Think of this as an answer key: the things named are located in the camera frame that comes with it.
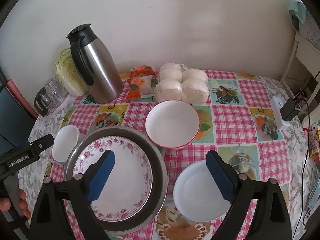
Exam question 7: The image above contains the floral rim white plate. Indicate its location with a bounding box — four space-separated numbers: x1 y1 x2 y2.
73 136 152 222

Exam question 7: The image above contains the light blue shallow bowl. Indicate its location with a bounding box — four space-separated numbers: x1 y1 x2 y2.
173 160 231 222

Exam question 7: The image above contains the black power adapter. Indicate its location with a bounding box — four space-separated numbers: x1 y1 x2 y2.
280 98 308 121

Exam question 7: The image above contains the black power cable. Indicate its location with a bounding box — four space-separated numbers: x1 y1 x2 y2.
287 74 320 227

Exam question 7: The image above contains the white wooden shelf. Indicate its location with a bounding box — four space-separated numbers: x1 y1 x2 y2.
280 32 319 105

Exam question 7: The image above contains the strawberry pattern white bowl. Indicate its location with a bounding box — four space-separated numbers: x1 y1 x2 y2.
145 100 200 150

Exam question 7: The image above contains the colourful candy roll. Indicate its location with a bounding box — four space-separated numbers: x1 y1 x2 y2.
309 129 319 159

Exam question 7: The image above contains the bag of white buns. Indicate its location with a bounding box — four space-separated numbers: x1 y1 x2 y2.
155 63 209 104

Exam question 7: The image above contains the small white bowl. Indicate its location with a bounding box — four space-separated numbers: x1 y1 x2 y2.
52 125 80 163

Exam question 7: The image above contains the person's left hand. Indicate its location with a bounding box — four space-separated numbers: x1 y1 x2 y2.
0 189 31 220

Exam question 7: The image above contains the napa cabbage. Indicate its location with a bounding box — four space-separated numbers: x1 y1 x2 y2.
54 48 88 97

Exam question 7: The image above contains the stainless steel thermos jug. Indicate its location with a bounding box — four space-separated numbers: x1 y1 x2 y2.
67 24 124 104

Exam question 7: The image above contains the orange patterned snack bag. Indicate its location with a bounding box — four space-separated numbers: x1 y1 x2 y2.
126 65 156 100

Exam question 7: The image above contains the large steel basin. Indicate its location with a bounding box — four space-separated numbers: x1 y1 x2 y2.
65 126 168 236

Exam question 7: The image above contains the pink checkered fruit tablecloth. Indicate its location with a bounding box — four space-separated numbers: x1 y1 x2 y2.
58 70 291 239

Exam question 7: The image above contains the clear drinking glass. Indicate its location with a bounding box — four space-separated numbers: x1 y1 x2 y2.
46 78 68 105

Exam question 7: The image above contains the smartphone with lit screen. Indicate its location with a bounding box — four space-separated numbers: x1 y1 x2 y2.
308 167 319 210

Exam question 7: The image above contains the glass jar dark lid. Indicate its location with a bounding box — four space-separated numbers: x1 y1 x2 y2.
34 87 54 116

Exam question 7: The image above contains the white power strip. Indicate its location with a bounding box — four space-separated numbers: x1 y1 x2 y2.
270 96 290 131

